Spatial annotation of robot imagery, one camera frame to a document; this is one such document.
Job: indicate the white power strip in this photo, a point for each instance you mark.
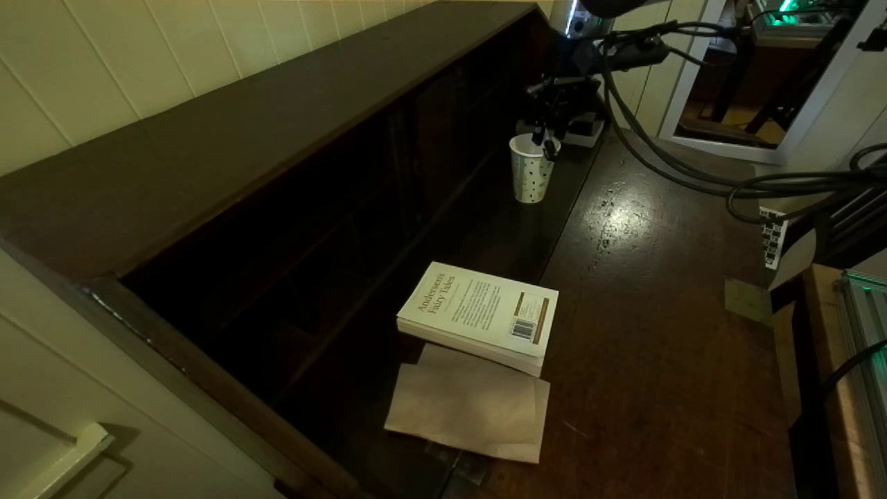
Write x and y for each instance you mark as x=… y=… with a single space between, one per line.
x=774 y=229

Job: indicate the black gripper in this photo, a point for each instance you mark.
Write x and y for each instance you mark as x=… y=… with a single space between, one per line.
x=566 y=107

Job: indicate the brown paper sheet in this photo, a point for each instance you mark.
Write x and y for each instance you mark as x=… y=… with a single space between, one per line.
x=469 y=404

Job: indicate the white paperback book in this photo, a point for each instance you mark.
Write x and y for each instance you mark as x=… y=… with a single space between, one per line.
x=481 y=313

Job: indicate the dark wooden secretary desk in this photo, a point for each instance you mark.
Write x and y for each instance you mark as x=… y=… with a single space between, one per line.
x=261 y=239

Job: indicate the small tan sticky note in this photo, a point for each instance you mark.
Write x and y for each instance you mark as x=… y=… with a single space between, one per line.
x=747 y=301

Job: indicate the white dotted paper cup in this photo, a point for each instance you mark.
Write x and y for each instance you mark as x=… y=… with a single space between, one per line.
x=534 y=167

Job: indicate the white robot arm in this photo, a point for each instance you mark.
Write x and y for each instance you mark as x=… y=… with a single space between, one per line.
x=583 y=47

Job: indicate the light wooden side table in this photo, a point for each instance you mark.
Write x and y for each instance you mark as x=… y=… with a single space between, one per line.
x=850 y=354

